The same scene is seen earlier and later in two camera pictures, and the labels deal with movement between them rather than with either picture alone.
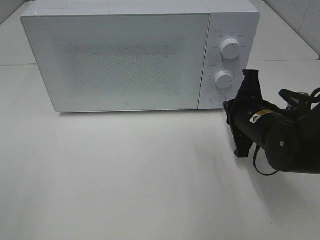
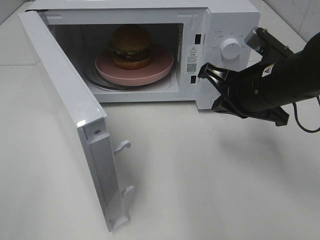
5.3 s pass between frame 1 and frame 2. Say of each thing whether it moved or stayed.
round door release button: stayed
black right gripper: moved
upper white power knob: stayed
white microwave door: moved
